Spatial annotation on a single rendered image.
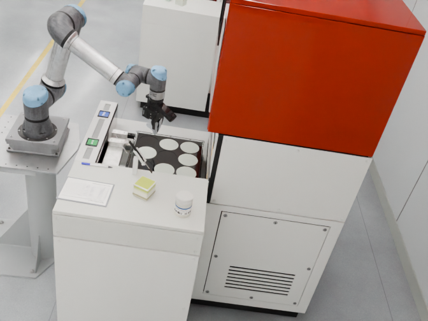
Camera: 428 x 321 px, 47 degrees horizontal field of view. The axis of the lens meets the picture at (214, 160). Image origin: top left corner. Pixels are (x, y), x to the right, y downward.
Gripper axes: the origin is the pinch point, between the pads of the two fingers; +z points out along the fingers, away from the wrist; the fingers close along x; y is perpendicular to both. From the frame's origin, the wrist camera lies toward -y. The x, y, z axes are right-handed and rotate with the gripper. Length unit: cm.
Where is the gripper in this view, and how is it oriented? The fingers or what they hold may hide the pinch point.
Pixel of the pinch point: (156, 132)
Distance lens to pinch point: 252.2
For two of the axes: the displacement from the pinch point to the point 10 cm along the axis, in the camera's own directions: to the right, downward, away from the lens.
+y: -8.6, -4.0, 3.1
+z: -1.6, 7.9, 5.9
